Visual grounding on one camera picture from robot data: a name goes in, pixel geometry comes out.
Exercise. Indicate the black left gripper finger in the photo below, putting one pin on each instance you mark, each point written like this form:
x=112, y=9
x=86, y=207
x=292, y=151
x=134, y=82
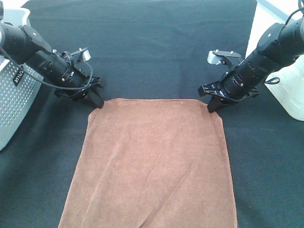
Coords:
x=92, y=98

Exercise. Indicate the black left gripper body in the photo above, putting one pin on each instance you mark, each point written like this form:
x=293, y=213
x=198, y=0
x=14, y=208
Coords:
x=81, y=77

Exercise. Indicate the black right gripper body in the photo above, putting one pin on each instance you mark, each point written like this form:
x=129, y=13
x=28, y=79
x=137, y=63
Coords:
x=230, y=88

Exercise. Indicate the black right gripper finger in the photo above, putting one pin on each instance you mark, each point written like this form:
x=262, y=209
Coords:
x=216, y=103

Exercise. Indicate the brown towel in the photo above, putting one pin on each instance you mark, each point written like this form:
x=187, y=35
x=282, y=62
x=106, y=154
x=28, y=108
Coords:
x=152, y=164

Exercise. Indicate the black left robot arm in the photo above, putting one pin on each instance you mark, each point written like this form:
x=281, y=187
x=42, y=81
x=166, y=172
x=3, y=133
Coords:
x=24, y=45

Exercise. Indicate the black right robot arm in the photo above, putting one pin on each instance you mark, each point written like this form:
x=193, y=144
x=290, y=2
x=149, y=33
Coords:
x=279, y=46

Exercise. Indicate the white perforated laundry basket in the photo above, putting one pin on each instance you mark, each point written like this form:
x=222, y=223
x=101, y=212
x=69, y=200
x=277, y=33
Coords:
x=17, y=90

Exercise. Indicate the white plastic storage bin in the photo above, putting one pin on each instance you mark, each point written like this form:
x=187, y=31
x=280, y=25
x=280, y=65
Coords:
x=290, y=90

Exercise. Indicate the black table cloth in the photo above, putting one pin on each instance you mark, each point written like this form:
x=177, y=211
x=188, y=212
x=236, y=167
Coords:
x=147, y=49

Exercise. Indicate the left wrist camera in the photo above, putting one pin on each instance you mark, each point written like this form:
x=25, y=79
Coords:
x=82, y=54

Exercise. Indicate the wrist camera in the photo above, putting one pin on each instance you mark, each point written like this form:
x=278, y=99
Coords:
x=229, y=58
x=82, y=54

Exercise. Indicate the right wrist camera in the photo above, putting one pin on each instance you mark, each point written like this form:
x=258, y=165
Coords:
x=229, y=58

